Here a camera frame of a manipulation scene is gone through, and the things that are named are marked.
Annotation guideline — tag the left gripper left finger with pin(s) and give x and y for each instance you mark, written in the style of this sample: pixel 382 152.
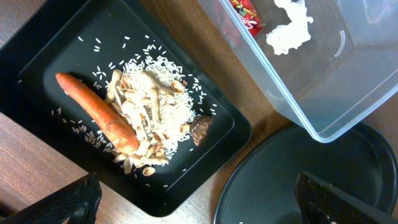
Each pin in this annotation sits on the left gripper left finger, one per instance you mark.
pixel 76 203

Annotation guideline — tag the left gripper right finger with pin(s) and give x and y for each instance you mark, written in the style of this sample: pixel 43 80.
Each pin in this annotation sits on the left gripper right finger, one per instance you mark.
pixel 321 202

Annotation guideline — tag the orange carrot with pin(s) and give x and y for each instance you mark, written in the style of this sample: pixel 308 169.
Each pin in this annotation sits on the orange carrot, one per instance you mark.
pixel 121 135

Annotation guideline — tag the pile of peanut shells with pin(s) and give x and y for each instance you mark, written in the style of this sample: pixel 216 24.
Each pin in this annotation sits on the pile of peanut shells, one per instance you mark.
pixel 159 113

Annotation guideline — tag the pile of white rice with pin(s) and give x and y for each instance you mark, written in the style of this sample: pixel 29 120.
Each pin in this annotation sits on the pile of white rice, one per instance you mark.
pixel 162 69

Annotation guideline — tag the brown walnut piece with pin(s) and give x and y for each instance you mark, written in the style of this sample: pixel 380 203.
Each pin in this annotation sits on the brown walnut piece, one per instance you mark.
pixel 199 128

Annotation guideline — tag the white tissue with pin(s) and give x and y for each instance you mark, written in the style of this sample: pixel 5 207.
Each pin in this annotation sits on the white tissue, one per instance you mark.
pixel 293 35

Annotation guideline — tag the red snack wrapper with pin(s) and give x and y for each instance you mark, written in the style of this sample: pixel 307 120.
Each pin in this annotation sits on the red snack wrapper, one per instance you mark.
pixel 247 14

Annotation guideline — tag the round black serving tray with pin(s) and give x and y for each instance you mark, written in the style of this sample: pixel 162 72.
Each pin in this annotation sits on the round black serving tray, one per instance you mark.
pixel 261 189

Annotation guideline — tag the black rectangular tray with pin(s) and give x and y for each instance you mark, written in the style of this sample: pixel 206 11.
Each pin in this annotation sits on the black rectangular tray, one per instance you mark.
pixel 89 39

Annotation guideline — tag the clear plastic bin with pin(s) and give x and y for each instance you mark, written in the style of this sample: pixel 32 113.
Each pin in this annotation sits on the clear plastic bin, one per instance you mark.
pixel 330 83

